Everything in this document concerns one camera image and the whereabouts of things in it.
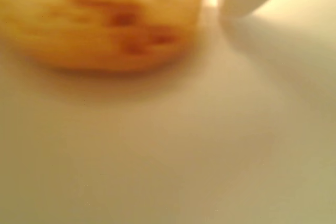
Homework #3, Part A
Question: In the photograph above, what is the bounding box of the white paper sheet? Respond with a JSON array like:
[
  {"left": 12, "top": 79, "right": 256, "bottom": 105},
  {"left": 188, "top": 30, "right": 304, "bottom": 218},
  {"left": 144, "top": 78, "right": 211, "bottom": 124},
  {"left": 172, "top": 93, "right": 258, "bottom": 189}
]
[{"left": 0, "top": 0, "right": 336, "bottom": 224}]

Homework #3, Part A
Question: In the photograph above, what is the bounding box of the round chocolate chip cookie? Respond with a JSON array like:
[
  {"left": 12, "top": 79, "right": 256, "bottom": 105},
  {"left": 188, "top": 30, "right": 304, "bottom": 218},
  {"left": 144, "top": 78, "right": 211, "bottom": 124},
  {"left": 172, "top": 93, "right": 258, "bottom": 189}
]
[{"left": 0, "top": 0, "right": 205, "bottom": 74}]

